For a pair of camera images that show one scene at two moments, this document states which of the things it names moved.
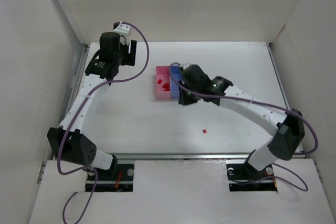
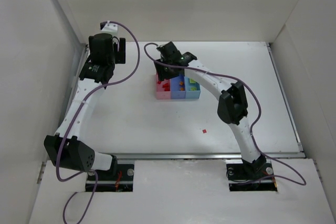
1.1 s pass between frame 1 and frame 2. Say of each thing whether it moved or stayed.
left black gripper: moved
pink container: stayed
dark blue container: stayed
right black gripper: moved
